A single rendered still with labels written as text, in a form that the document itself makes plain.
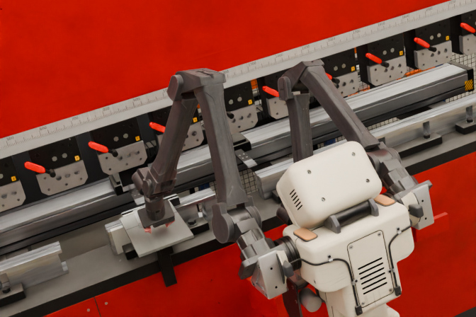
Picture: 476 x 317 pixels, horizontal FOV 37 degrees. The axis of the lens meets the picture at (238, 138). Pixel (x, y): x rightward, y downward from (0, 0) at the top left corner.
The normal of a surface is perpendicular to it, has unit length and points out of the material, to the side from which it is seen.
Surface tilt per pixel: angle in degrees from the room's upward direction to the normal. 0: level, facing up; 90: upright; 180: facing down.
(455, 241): 90
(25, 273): 90
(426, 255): 90
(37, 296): 0
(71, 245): 0
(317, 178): 48
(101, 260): 0
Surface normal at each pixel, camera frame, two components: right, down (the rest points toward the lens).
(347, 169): 0.20, -0.37
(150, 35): 0.37, 0.33
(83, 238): -0.18, -0.89
